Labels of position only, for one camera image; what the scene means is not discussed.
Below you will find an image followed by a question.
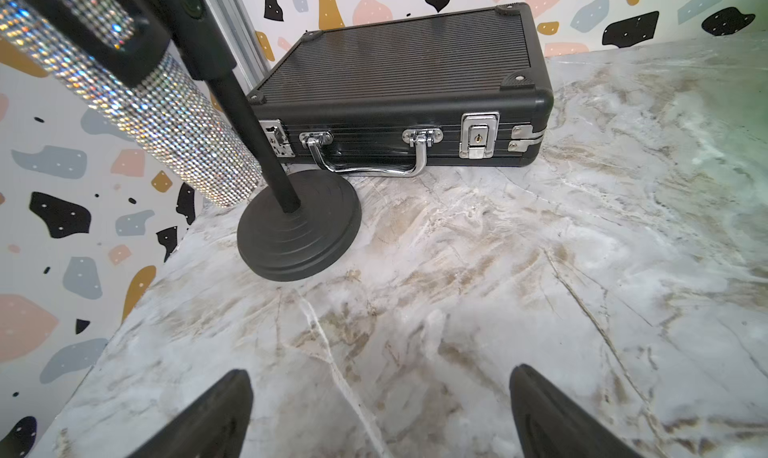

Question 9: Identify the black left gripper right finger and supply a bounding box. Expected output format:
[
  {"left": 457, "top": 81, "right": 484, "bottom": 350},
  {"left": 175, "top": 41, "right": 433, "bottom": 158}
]
[{"left": 509, "top": 364, "right": 639, "bottom": 458}]

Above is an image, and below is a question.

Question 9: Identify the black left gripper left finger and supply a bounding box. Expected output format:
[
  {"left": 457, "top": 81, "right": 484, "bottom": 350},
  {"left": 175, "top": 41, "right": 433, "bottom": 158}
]
[{"left": 130, "top": 369, "right": 254, "bottom": 458}]

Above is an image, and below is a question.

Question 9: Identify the black microphone stand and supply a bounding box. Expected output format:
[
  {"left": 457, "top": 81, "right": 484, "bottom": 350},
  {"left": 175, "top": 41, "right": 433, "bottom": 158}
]
[{"left": 128, "top": 0, "right": 363, "bottom": 283}]

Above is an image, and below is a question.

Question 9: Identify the rhinestone silver microphone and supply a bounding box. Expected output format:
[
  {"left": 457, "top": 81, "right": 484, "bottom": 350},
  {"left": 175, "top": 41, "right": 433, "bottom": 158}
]
[{"left": 1, "top": 0, "right": 265, "bottom": 208}]

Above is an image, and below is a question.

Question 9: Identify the black ribbed hard case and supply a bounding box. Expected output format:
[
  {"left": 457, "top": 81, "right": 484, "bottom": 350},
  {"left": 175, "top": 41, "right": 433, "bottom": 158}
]
[{"left": 248, "top": 3, "right": 554, "bottom": 177}]

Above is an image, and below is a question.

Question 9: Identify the aluminium corner post left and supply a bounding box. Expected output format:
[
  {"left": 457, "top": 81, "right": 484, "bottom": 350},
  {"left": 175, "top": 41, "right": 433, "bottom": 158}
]
[{"left": 206, "top": 0, "right": 269, "bottom": 92}]

